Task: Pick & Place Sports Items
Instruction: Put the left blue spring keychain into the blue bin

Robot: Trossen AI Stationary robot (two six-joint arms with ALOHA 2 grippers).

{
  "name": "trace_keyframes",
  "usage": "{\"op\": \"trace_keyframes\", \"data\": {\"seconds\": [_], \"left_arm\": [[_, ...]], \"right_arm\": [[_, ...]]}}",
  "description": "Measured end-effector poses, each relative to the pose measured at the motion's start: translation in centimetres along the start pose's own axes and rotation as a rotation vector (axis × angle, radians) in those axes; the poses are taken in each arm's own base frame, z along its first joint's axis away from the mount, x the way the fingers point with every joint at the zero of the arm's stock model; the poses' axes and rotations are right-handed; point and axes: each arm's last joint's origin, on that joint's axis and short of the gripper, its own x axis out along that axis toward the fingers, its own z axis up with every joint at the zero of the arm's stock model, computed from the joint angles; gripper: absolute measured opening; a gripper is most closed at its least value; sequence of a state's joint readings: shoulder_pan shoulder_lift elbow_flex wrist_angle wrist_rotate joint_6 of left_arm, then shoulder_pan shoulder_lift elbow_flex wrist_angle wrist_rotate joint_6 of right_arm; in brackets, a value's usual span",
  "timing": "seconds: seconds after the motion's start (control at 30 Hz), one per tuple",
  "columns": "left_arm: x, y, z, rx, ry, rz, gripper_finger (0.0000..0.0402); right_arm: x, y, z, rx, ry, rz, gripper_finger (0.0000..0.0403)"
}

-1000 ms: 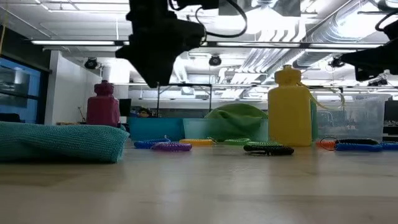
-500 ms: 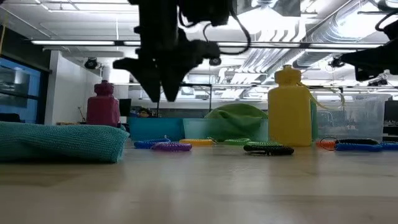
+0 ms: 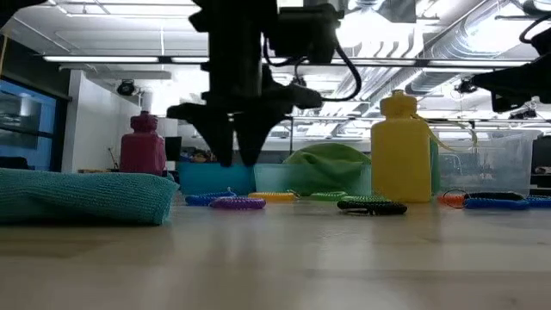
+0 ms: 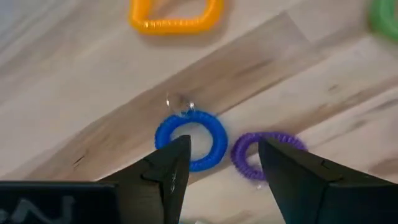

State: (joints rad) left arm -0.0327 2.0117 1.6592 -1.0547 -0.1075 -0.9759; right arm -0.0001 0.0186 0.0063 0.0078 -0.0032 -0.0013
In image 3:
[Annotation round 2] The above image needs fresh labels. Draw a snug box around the yellow spiral wrist coil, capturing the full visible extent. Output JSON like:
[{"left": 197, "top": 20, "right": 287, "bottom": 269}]
[{"left": 247, "top": 191, "right": 299, "bottom": 204}]

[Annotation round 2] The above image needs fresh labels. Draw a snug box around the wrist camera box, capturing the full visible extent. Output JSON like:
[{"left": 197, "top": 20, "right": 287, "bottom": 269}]
[
  {"left": 275, "top": 3, "right": 346, "bottom": 66},
  {"left": 530, "top": 28, "right": 551, "bottom": 57}
]

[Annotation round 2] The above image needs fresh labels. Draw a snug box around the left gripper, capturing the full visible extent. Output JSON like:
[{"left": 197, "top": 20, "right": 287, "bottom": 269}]
[{"left": 166, "top": 0, "right": 325, "bottom": 168}]

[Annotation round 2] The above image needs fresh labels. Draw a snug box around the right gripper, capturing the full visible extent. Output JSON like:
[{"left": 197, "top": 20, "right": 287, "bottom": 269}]
[{"left": 470, "top": 53, "right": 551, "bottom": 114}]

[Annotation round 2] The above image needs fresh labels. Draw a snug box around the teal microfibre towel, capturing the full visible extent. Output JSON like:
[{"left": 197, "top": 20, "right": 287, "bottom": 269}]
[{"left": 0, "top": 167, "right": 181, "bottom": 226}]

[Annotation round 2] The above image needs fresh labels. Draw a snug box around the clear plastic bin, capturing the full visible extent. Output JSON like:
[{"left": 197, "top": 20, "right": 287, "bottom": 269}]
[{"left": 430, "top": 130, "right": 544, "bottom": 197}]

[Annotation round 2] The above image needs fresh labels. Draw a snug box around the orange spiral wrist coil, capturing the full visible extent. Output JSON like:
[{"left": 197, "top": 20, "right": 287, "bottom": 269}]
[{"left": 437, "top": 189, "right": 468, "bottom": 208}]

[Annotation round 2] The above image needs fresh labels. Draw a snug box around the green microfibre towel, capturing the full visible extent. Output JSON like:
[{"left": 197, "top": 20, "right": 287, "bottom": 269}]
[{"left": 281, "top": 142, "right": 373, "bottom": 195}]

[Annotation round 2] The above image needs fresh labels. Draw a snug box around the purple spiral wrist coil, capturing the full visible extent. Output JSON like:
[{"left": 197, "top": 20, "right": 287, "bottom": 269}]
[{"left": 208, "top": 196, "right": 267, "bottom": 211}]

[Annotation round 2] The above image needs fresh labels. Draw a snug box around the blue plastic bin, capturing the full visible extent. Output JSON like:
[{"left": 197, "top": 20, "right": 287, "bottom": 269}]
[{"left": 176, "top": 162, "right": 257, "bottom": 196}]

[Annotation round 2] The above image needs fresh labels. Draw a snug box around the green spiral wrist coil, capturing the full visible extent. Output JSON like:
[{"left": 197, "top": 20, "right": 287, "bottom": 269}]
[
  {"left": 308, "top": 190, "right": 350, "bottom": 202},
  {"left": 341, "top": 195, "right": 391, "bottom": 204}
]

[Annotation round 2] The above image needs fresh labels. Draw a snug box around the yellow sports bottle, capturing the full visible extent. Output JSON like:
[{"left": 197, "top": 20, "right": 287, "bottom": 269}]
[{"left": 370, "top": 89, "right": 479, "bottom": 204}]

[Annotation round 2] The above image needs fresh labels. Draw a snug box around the blue glass window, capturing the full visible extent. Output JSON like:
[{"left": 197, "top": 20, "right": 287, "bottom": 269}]
[{"left": 0, "top": 79, "right": 59, "bottom": 172}]

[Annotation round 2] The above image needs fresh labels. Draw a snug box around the black spiral wrist coil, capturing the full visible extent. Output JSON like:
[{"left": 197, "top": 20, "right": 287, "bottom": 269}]
[
  {"left": 467, "top": 191, "right": 524, "bottom": 202},
  {"left": 336, "top": 199, "right": 408, "bottom": 216}
]

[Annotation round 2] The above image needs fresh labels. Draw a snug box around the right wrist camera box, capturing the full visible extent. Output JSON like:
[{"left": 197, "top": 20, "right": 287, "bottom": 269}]
[{"left": 530, "top": 28, "right": 551, "bottom": 57}]

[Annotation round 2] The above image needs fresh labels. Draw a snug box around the magenta sports bottle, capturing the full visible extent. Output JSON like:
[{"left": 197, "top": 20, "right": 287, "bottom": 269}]
[{"left": 119, "top": 110, "right": 168, "bottom": 177}]

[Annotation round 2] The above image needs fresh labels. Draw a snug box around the long ceiling light strip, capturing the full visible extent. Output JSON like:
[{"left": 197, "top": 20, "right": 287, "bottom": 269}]
[{"left": 41, "top": 54, "right": 535, "bottom": 68}]

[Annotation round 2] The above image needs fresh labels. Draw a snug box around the black ceiling dome camera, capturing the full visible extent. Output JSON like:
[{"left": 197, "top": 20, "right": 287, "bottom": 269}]
[
  {"left": 116, "top": 78, "right": 139, "bottom": 97},
  {"left": 455, "top": 78, "right": 479, "bottom": 96}
]

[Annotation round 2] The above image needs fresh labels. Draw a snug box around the teal translucent bin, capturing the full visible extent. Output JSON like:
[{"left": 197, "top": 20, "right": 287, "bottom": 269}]
[{"left": 252, "top": 163, "right": 374, "bottom": 198}]

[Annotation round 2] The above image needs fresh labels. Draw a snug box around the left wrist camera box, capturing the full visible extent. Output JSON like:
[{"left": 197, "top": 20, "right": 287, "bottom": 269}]
[{"left": 275, "top": 3, "right": 346, "bottom": 66}]

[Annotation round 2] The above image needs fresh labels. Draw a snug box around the black computer monitor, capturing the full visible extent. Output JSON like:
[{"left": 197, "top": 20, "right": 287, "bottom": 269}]
[{"left": 164, "top": 136, "right": 183, "bottom": 163}]

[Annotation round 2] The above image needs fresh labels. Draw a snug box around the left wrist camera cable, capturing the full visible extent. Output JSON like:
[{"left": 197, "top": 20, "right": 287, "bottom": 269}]
[{"left": 261, "top": 33, "right": 364, "bottom": 103}]

